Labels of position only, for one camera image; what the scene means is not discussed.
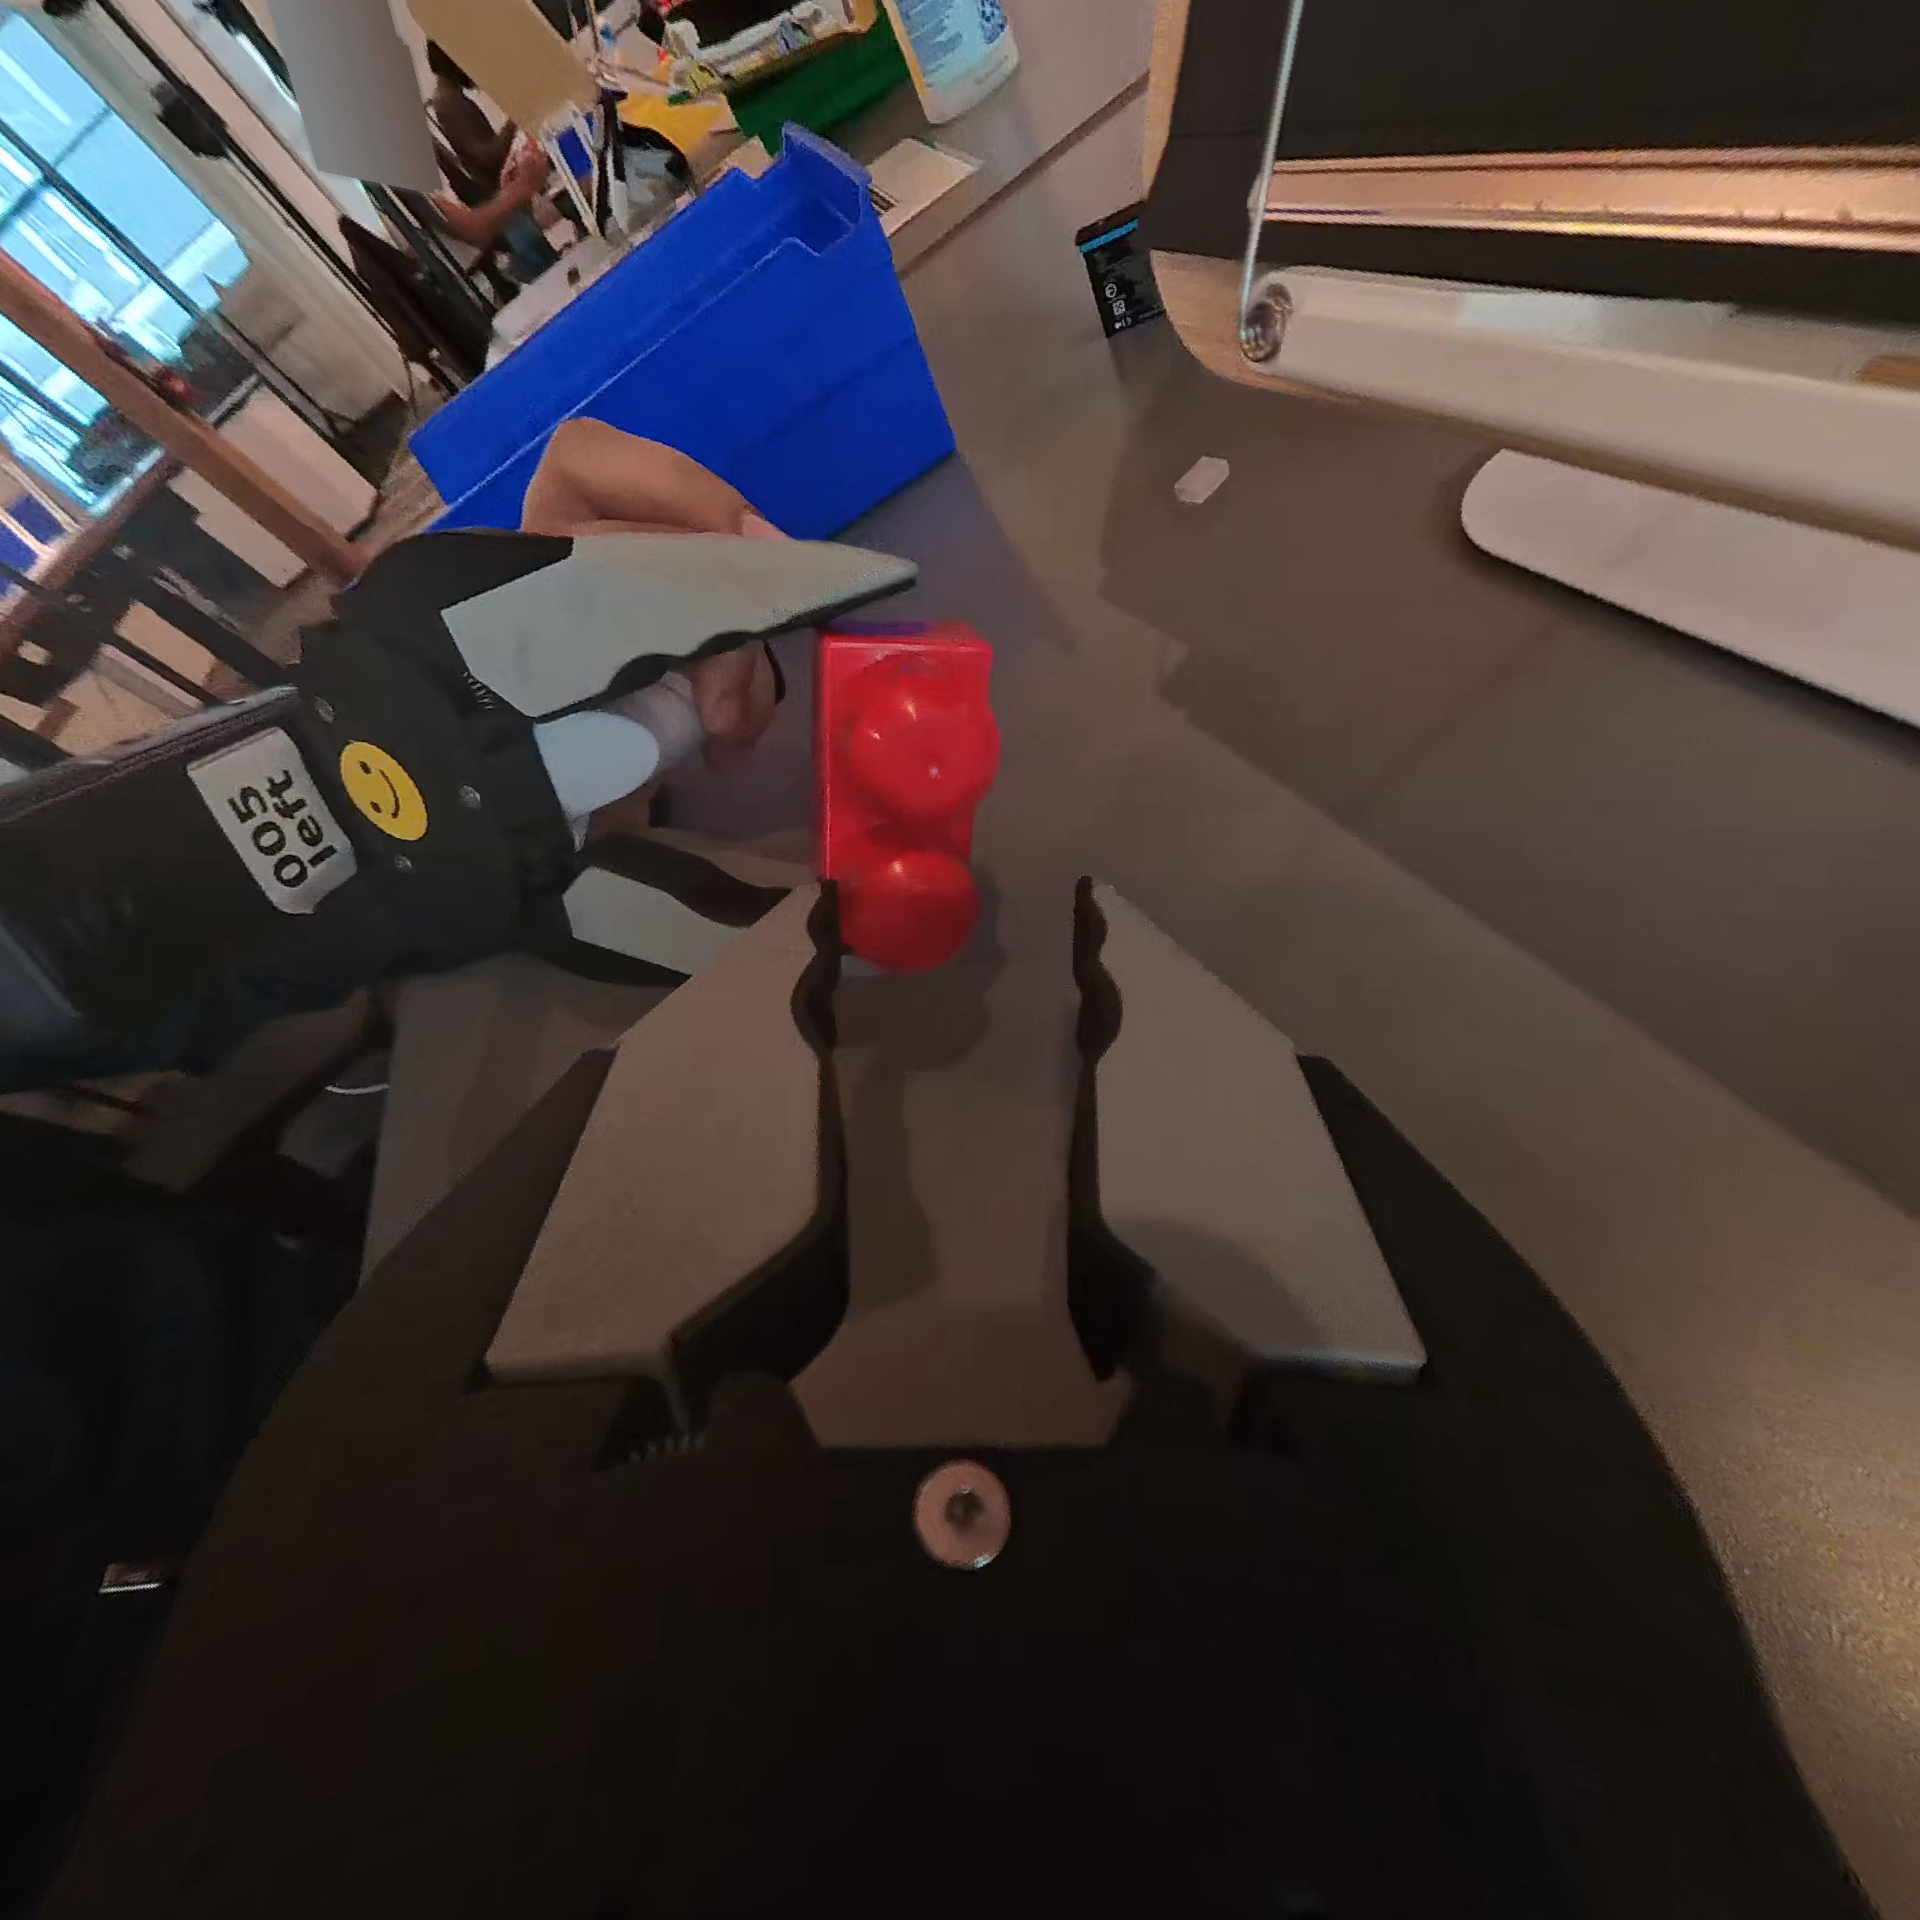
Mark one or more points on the green plastic bin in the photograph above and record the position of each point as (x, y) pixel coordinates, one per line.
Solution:
(810, 99)

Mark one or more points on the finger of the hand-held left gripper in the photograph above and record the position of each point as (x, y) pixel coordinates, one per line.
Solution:
(632, 921)
(675, 599)

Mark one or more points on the person's left hand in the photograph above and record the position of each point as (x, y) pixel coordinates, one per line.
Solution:
(632, 483)

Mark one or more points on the yellow plastic item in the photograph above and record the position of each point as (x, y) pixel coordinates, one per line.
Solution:
(668, 122)

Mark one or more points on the white barcode label sheet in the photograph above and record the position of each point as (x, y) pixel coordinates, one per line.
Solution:
(916, 186)

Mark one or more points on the black tripod stand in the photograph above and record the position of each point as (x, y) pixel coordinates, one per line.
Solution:
(188, 118)

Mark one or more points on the small white paper scrap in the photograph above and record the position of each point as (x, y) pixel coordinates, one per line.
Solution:
(1204, 483)

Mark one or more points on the person's dark clothed body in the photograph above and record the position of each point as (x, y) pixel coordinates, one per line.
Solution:
(90, 1426)

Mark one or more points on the blue plastic bin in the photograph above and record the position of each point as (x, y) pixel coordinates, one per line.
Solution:
(719, 344)

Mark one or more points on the black wooden book stand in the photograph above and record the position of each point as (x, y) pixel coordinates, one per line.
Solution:
(1576, 90)

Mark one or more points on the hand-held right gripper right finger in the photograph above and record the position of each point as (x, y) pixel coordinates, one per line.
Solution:
(1228, 1201)

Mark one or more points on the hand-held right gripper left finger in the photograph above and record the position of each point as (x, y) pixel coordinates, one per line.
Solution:
(675, 1201)

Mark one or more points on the white wipes canister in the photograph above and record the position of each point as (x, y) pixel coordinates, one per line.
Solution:
(951, 54)

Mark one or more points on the red toy building block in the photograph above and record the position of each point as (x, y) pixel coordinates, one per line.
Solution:
(910, 749)

